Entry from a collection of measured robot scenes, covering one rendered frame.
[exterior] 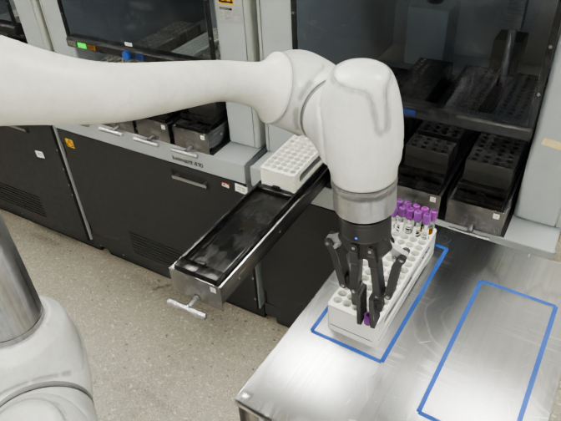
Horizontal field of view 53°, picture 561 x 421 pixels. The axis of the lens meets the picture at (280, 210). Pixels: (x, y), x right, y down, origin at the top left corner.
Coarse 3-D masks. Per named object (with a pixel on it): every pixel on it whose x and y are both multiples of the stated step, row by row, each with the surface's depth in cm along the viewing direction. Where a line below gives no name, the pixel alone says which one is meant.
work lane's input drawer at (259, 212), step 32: (256, 192) 142; (288, 192) 139; (224, 224) 132; (256, 224) 132; (288, 224) 136; (192, 256) 124; (224, 256) 123; (256, 256) 126; (192, 288) 120; (224, 288) 117
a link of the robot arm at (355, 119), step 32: (352, 64) 67; (384, 64) 68; (320, 96) 72; (352, 96) 65; (384, 96) 65; (320, 128) 71; (352, 128) 66; (384, 128) 67; (352, 160) 69; (384, 160) 69; (352, 192) 73
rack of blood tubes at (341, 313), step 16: (400, 240) 113; (416, 240) 113; (432, 240) 114; (384, 256) 110; (416, 256) 109; (368, 272) 107; (384, 272) 106; (416, 272) 110; (368, 288) 104; (400, 288) 102; (336, 304) 100; (368, 304) 100; (336, 320) 101; (352, 320) 98; (384, 320) 98; (352, 336) 101; (368, 336) 98
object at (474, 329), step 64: (448, 256) 117; (512, 256) 116; (320, 320) 105; (448, 320) 104; (512, 320) 103; (256, 384) 94; (320, 384) 94; (384, 384) 93; (448, 384) 93; (512, 384) 92
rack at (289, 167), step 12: (288, 144) 149; (300, 144) 148; (312, 144) 148; (276, 156) 144; (288, 156) 143; (300, 156) 144; (312, 156) 143; (264, 168) 140; (276, 168) 139; (288, 168) 139; (300, 168) 139; (312, 168) 149; (264, 180) 142; (276, 180) 139; (288, 180) 137; (300, 180) 144
